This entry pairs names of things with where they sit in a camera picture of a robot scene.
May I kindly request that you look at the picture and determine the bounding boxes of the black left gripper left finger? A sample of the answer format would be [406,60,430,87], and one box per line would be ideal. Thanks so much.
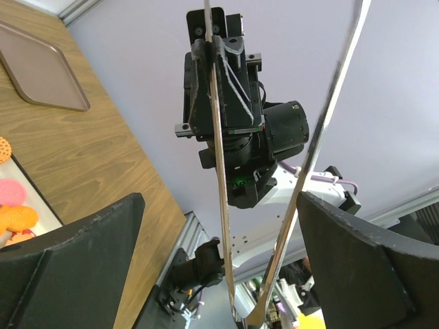
[1,193,145,328]

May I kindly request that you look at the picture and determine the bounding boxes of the white strawberry tray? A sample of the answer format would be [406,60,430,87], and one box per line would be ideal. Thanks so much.
[1,156,63,247]

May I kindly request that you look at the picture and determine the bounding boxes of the pink sandwich cookie right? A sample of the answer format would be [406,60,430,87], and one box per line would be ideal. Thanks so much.
[0,179,27,206]

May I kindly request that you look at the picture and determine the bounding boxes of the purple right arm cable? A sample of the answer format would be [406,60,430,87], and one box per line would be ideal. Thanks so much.
[279,162,361,196]

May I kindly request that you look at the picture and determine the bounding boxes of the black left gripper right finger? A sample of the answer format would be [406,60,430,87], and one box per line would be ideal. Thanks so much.
[297,192,438,328]

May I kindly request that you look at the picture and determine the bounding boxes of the metal serving tongs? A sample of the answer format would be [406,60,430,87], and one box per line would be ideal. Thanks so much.
[203,0,373,329]

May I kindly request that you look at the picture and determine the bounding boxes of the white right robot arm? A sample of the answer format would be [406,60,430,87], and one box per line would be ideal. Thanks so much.
[175,5,368,285]

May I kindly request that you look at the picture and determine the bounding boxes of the gold tin lid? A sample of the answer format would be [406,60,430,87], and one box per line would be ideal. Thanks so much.
[1,21,91,112]

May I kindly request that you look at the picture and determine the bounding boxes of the round biscuit right edge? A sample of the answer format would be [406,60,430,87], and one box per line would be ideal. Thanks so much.
[0,136,12,164]

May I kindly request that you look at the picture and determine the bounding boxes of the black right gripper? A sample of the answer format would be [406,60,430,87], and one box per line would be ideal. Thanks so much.
[175,7,263,141]

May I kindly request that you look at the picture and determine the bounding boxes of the orange fish cookie lower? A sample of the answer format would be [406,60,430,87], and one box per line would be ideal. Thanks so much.
[1,206,38,234]

